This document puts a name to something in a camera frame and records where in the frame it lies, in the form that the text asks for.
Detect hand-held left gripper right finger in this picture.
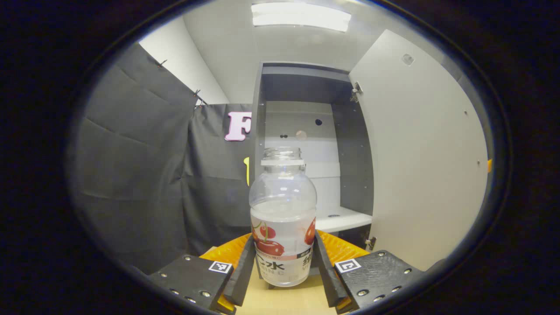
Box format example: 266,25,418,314
313,230,426,315

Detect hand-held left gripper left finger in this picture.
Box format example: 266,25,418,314
146,233,256,315

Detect beige cabinet door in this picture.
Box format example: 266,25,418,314
348,29,490,273

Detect clear plastic bottle red label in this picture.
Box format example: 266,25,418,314
249,147,318,287

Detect white cabinet shelf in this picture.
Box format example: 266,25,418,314
315,206,373,234

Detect large ceiling light panel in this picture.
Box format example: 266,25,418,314
251,2,352,33

